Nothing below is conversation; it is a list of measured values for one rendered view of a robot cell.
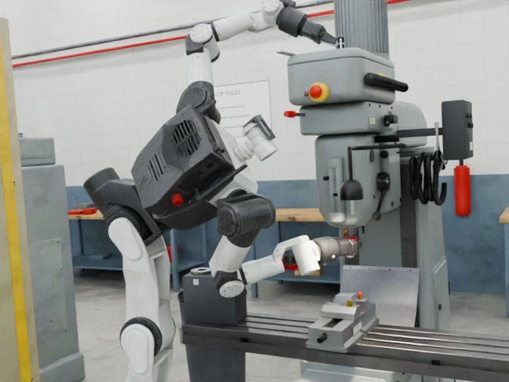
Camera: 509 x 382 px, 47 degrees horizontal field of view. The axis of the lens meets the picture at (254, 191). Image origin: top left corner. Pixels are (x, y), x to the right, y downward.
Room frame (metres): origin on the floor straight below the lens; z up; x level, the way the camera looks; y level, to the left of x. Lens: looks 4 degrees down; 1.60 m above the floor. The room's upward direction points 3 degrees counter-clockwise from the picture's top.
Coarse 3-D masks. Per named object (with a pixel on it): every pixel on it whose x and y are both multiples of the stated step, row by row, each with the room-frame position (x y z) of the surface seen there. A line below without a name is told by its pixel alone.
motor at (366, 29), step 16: (336, 0) 2.22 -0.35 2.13; (352, 0) 2.15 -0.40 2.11; (368, 0) 2.14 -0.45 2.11; (384, 0) 2.18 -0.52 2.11; (336, 16) 2.22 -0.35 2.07; (352, 16) 2.15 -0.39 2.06; (368, 16) 2.14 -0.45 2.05; (384, 16) 2.18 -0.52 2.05; (336, 32) 2.23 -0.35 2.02; (352, 32) 2.16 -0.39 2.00; (368, 32) 2.14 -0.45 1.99; (384, 32) 2.18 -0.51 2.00; (336, 48) 2.23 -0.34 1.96; (368, 48) 2.14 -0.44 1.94; (384, 48) 2.17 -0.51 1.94
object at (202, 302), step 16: (192, 272) 2.26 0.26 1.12; (208, 272) 2.25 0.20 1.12; (192, 288) 2.24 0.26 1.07; (208, 288) 2.21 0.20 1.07; (192, 304) 2.24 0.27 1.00; (208, 304) 2.21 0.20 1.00; (224, 304) 2.19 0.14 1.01; (240, 304) 2.22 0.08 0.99; (192, 320) 2.24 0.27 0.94; (208, 320) 2.22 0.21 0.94; (224, 320) 2.19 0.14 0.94; (240, 320) 2.22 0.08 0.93
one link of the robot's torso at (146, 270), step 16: (112, 224) 1.80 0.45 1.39; (128, 224) 1.79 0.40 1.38; (112, 240) 1.80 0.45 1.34; (128, 240) 1.79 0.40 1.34; (160, 240) 1.93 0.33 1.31; (128, 256) 1.79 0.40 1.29; (144, 256) 1.78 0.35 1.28; (160, 256) 1.90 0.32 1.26; (128, 272) 1.80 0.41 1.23; (144, 272) 1.79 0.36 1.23; (160, 272) 1.90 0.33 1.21; (128, 288) 1.83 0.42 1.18; (144, 288) 1.81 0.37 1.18; (160, 288) 1.90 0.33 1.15; (128, 304) 1.83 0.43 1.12; (144, 304) 1.81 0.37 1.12; (160, 304) 1.85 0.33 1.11; (128, 320) 1.83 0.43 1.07; (144, 320) 1.80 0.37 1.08; (160, 320) 1.81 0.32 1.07; (160, 336) 1.79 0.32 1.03
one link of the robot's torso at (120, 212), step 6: (120, 210) 1.83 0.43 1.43; (126, 210) 1.83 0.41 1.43; (132, 210) 1.84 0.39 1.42; (108, 216) 1.83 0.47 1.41; (114, 216) 1.83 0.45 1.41; (120, 216) 1.82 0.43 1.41; (126, 216) 1.82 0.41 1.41; (132, 216) 1.82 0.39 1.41; (138, 216) 1.84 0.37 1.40; (108, 222) 1.83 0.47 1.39; (132, 222) 1.81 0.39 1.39; (138, 222) 1.81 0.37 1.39; (144, 222) 1.84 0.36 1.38; (108, 228) 1.84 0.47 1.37; (138, 228) 1.81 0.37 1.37; (144, 228) 1.83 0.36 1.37; (144, 234) 1.83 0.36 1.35; (150, 234) 1.85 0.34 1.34
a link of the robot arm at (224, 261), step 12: (228, 240) 1.68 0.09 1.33; (216, 252) 1.74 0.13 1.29; (228, 252) 1.70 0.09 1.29; (240, 252) 1.70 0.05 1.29; (216, 264) 1.74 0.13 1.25; (228, 264) 1.72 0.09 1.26; (240, 264) 1.75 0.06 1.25; (216, 276) 1.76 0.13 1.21; (228, 276) 1.74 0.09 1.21; (216, 288) 1.77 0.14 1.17; (228, 288) 1.77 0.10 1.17; (240, 288) 1.79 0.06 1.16
